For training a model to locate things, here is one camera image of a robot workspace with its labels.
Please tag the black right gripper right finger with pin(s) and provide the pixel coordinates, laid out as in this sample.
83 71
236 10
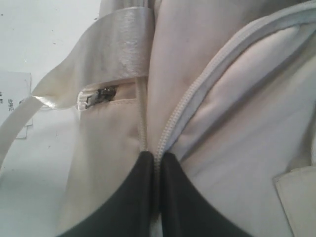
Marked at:
184 211

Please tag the beige duffel bag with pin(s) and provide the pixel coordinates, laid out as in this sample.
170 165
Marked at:
227 86

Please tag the white paper label tag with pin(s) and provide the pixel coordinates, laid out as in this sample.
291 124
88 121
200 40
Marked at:
14 88

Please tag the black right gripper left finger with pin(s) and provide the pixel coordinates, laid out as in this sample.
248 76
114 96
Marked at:
127 213

